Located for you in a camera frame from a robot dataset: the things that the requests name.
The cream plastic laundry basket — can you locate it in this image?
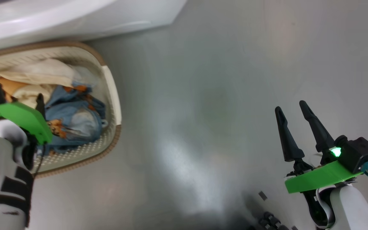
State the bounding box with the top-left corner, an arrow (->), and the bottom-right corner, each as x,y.
0,41 -> 122,178

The thin black left camera cable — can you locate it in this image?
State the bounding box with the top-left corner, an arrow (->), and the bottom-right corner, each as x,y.
32,144 -> 45,178

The cream cloth garment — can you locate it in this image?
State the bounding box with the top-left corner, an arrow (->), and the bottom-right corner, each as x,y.
0,58 -> 85,101

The blue cartoon print garment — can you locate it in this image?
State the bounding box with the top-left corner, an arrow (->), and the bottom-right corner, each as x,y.
37,81 -> 108,154

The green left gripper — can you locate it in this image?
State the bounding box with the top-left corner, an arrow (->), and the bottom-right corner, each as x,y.
0,93 -> 53,144

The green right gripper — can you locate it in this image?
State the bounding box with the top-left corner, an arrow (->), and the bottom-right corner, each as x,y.
275,100 -> 362,194

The white washing machine body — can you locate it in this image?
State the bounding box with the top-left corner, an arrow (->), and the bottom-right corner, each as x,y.
0,0 -> 188,53

